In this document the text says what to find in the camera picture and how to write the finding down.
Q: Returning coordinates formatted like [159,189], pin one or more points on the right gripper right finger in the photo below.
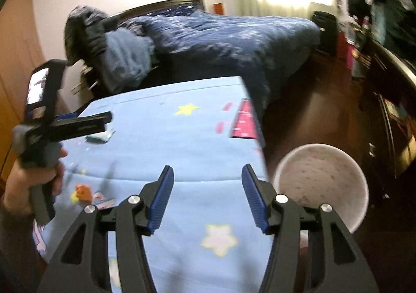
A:
[335,261]

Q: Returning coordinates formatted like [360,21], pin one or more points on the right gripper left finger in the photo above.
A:
[81,261]

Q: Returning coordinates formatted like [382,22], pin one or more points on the person's left hand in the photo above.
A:
[17,191]

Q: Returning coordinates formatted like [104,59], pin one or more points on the green white tissue pack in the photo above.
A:
[100,137]

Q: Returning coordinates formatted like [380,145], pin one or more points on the brown wooden wardrobe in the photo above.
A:
[21,52]

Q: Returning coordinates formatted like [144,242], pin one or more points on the black jacket on chair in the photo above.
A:
[85,33]

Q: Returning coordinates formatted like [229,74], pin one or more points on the light blue patterned tablecloth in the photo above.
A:
[206,131]

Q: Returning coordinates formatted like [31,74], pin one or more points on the dark wooden headboard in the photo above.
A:
[155,7]

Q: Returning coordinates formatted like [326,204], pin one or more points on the cluttered dark side shelf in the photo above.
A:
[387,102]

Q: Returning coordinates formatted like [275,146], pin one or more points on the dark blue bed duvet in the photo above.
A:
[263,51]

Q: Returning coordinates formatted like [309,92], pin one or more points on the black suitcase by bed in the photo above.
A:
[327,24]

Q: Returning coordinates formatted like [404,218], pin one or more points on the hanging dark clothes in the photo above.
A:
[393,23]

